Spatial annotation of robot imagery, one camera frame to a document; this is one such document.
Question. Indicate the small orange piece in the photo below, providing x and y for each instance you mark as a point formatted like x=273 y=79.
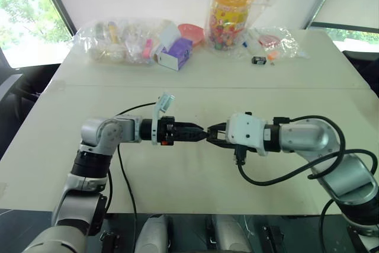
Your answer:
x=274 y=55

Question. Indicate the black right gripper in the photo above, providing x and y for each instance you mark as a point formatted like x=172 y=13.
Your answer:
x=225 y=141

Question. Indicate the clear bag with red item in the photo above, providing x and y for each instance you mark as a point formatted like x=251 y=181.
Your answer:
x=278 y=41

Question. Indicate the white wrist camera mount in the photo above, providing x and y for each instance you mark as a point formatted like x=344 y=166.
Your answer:
x=165 y=102
x=245 y=131

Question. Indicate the orange-lidded jar of beads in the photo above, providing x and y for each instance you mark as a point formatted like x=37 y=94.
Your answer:
x=229 y=16

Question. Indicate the black clamp bracket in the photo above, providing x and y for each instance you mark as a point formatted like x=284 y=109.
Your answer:
x=272 y=238
x=110 y=239

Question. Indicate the small black box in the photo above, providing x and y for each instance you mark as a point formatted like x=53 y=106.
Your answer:
x=259 y=60

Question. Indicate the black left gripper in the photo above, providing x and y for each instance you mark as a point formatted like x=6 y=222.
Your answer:
x=167 y=131

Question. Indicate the pink plastic bowl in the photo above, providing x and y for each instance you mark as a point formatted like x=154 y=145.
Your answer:
x=192 y=32

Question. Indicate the clear plastic bag of toys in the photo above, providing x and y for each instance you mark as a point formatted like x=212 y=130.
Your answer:
x=118 y=42

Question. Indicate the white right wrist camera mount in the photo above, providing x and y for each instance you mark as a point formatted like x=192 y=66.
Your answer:
x=245 y=131

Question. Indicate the pink block in bag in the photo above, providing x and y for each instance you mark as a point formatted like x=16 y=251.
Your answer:
x=147 y=48

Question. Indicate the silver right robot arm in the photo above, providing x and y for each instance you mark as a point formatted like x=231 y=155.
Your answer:
x=308 y=137

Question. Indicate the black chair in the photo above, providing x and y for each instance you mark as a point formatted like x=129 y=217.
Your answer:
x=26 y=108
x=362 y=69

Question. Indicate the purple and white carton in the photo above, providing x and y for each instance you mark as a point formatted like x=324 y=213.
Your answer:
x=177 y=54

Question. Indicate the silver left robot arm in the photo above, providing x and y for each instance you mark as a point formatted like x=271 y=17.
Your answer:
x=97 y=134

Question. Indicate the yellow toy in bag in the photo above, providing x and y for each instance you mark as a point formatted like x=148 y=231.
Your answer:
x=113 y=32

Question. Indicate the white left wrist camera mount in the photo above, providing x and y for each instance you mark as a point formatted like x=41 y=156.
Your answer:
x=165 y=102

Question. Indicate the grey rounded shape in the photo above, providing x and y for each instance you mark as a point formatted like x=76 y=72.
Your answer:
x=152 y=235
x=229 y=235

